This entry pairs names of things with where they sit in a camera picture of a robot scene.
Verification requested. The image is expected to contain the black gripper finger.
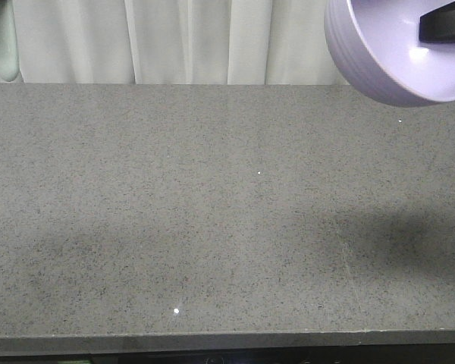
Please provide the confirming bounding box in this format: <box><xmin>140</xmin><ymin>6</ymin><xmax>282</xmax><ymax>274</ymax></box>
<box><xmin>419</xmin><ymin>2</ymin><xmax>455</xmax><ymax>43</ymax></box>

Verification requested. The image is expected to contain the purple plastic bowl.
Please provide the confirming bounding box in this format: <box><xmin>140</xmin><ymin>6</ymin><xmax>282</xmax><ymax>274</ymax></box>
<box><xmin>324</xmin><ymin>1</ymin><xmax>455</xmax><ymax>107</ymax></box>

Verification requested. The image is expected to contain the mint green plastic spoon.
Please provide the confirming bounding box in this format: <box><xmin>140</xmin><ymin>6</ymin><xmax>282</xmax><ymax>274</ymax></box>
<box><xmin>0</xmin><ymin>0</ymin><xmax>20</xmax><ymax>82</ymax></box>

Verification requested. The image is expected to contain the white curtain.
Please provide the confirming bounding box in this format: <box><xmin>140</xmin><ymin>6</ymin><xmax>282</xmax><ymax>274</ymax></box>
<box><xmin>0</xmin><ymin>1</ymin><xmax>344</xmax><ymax>85</ymax></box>

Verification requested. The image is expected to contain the black disinfection cabinet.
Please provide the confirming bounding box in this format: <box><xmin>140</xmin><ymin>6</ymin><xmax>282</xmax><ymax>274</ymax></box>
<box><xmin>88</xmin><ymin>344</ymin><xmax>455</xmax><ymax>363</ymax></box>

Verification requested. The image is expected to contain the black built-in dishwasher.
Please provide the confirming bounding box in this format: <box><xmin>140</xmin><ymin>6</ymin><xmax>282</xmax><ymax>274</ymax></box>
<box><xmin>0</xmin><ymin>355</ymin><xmax>93</xmax><ymax>364</ymax></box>

